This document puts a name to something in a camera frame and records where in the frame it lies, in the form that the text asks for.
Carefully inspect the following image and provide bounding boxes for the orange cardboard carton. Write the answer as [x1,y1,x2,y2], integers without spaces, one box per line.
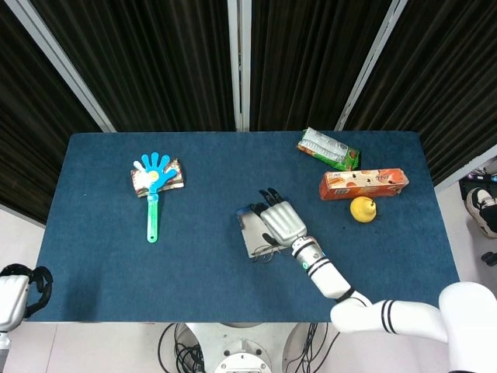
[318,168,410,201]

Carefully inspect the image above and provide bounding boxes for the black cable bundle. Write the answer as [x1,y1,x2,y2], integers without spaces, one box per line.
[285,322,342,373]
[158,322,207,373]

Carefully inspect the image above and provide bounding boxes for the white grey robot base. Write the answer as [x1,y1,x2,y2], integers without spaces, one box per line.
[176,322,311,373]

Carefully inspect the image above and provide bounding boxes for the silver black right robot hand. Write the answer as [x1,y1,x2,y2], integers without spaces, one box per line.
[250,187,310,248]

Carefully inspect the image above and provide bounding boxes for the blue velvet table cloth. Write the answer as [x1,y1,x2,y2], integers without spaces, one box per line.
[21,131,460,323]

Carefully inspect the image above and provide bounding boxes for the green white snack packet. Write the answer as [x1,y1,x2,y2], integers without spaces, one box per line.
[297,127,361,172]

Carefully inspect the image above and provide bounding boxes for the thin-framed eyeglasses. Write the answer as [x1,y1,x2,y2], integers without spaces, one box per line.
[251,242,292,265]

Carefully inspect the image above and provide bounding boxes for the black white sneaker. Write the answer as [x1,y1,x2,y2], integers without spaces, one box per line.
[465,187,497,239]

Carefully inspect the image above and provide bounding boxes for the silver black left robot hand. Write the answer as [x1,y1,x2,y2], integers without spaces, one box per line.
[0,263,54,331]

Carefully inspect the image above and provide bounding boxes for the yellow pear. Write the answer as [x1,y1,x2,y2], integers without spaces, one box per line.
[349,196,377,224]

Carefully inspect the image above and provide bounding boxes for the black fabric partition panel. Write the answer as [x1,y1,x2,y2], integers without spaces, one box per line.
[0,0,113,226]
[337,0,497,191]
[7,0,242,133]
[241,0,405,132]

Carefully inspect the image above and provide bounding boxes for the blue green hand clapper toy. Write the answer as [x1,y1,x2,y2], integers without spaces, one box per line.
[131,152,179,244]

